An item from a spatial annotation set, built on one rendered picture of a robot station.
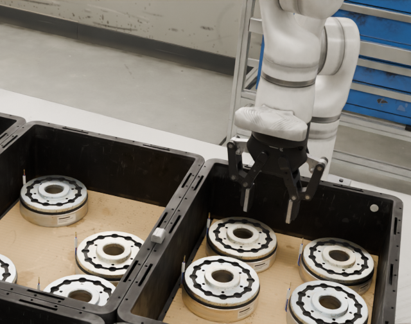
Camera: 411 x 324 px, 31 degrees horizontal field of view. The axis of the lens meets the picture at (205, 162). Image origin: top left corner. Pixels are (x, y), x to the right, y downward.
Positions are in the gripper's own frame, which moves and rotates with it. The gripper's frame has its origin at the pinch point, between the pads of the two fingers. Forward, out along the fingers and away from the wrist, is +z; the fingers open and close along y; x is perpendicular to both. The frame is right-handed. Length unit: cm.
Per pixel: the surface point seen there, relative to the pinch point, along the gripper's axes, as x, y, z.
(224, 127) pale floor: -202, 71, 91
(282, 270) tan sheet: 0.0, -3.3, 10.1
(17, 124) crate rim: -3.3, 43.1, -0.3
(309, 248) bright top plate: -2.9, -6.1, 7.0
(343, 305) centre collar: 8.2, -13.4, 6.5
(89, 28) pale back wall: -263, 174, 81
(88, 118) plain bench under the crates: -52, 58, 22
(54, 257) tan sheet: 12.6, 26.9, 9.9
